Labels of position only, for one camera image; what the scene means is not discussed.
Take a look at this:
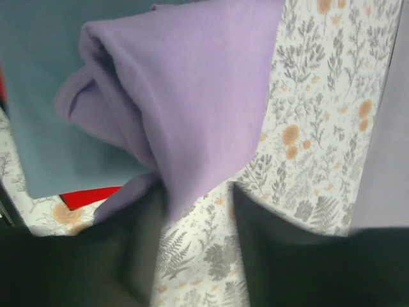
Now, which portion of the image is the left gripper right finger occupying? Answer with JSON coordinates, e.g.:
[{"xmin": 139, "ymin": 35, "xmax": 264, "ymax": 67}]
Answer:
[{"xmin": 232, "ymin": 185, "xmax": 408, "ymax": 306}]

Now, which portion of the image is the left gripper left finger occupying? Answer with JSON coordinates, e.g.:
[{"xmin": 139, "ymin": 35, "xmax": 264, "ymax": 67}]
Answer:
[{"xmin": 1, "ymin": 185, "xmax": 167, "ymax": 306}]

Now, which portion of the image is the purple t shirt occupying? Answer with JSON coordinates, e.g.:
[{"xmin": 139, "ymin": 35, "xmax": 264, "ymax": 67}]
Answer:
[{"xmin": 56, "ymin": 1, "xmax": 284, "ymax": 221}]

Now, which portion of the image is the folded red t shirt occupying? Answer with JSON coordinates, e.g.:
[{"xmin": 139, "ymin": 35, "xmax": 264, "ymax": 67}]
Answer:
[{"xmin": 1, "ymin": 72, "xmax": 121, "ymax": 210}]

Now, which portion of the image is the folded teal t shirt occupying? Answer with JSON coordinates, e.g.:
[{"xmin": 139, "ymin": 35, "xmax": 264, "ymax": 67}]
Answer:
[{"xmin": 0, "ymin": 0, "xmax": 160, "ymax": 200}]

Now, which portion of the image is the floral patterned table mat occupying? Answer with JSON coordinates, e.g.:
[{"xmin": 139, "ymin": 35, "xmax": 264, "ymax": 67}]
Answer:
[{"xmin": 14, "ymin": 1, "xmax": 404, "ymax": 306}]

